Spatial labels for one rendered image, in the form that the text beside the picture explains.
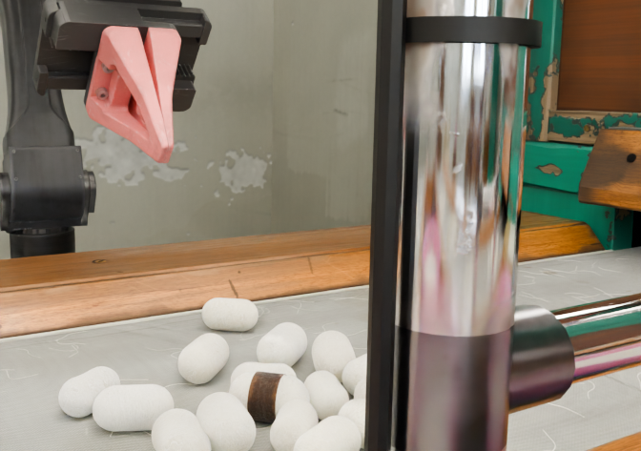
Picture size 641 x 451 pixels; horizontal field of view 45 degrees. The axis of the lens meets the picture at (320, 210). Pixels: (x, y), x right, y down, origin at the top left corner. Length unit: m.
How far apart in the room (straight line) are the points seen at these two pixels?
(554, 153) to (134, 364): 0.54
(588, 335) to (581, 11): 0.70
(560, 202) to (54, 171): 0.51
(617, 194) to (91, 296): 0.45
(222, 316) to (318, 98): 2.07
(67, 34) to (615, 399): 0.36
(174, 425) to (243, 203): 2.44
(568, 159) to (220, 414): 0.58
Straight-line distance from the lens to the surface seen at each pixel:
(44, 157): 0.78
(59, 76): 0.51
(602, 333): 0.16
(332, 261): 0.60
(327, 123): 2.48
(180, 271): 0.55
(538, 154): 0.86
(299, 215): 2.64
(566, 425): 0.39
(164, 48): 0.48
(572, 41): 0.85
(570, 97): 0.85
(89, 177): 0.80
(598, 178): 0.74
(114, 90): 0.49
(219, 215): 2.70
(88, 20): 0.47
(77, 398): 0.37
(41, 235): 0.80
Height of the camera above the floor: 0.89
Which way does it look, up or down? 9 degrees down
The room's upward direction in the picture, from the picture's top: 1 degrees clockwise
